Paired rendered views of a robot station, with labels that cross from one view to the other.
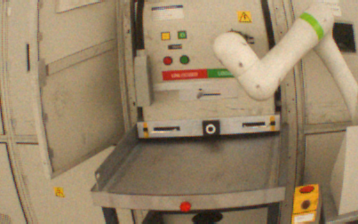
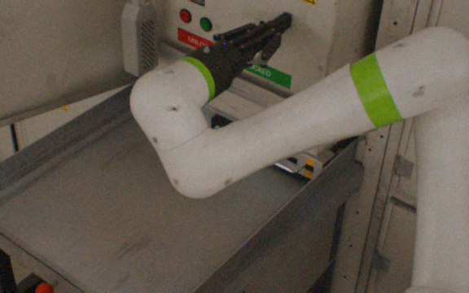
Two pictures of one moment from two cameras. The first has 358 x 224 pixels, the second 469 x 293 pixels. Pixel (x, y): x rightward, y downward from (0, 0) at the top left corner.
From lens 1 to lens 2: 1.18 m
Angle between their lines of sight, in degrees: 32
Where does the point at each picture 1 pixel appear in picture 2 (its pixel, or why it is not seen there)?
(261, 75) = (186, 168)
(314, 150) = (401, 233)
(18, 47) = not seen: outside the picture
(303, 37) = (322, 120)
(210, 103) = (230, 97)
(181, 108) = not seen: hidden behind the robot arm
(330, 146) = not seen: hidden behind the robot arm
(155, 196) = (24, 251)
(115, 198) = not seen: outside the picture
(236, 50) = (151, 117)
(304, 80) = (409, 121)
